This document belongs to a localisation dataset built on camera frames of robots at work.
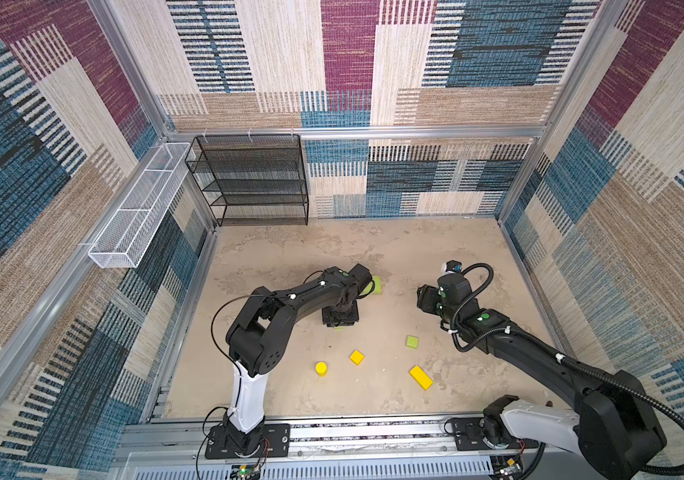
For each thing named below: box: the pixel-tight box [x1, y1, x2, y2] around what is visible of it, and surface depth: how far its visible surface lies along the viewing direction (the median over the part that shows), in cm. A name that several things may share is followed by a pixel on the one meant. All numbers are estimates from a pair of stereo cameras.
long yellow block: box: [409, 365, 434, 391], surface depth 84 cm
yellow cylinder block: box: [315, 361, 327, 377], surface depth 84 cm
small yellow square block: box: [349, 350, 365, 366], surface depth 88 cm
